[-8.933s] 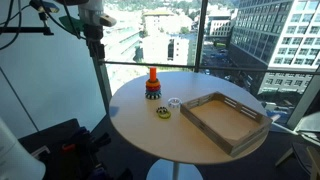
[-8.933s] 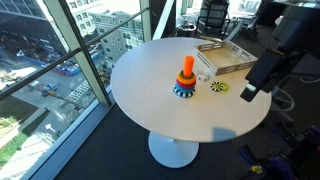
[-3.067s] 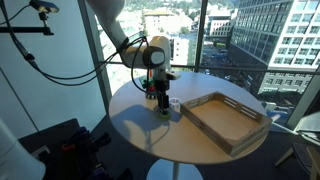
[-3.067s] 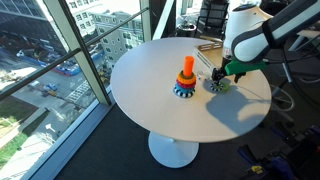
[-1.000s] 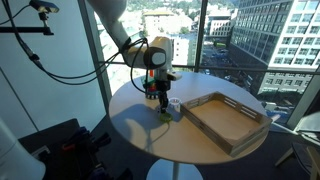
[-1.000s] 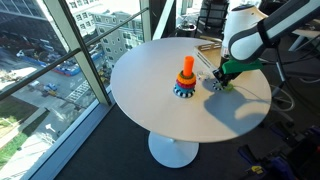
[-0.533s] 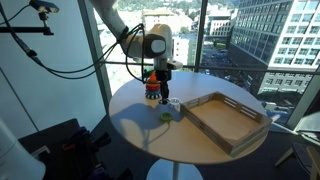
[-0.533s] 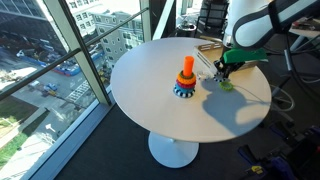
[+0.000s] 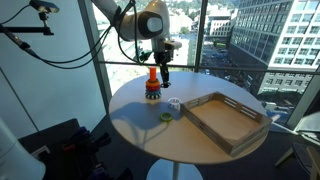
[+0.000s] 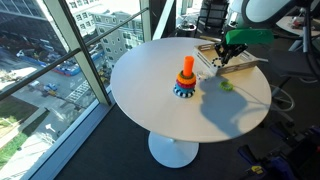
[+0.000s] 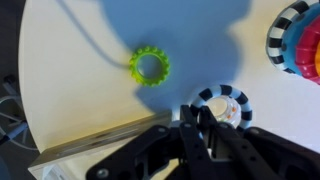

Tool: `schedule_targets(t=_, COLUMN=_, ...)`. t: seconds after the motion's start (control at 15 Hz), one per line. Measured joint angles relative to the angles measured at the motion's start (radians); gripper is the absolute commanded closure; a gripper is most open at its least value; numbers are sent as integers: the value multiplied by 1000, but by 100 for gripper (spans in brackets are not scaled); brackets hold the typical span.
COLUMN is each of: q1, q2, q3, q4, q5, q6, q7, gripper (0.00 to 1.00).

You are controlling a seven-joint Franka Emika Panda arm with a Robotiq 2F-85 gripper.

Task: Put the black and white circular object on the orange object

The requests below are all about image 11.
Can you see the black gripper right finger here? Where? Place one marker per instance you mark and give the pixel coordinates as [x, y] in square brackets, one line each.
[216, 136]

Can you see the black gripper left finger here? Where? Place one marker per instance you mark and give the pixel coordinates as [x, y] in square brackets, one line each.
[191, 133]

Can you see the orange post with striped base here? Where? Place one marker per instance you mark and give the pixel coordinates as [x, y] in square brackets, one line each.
[276, 36]

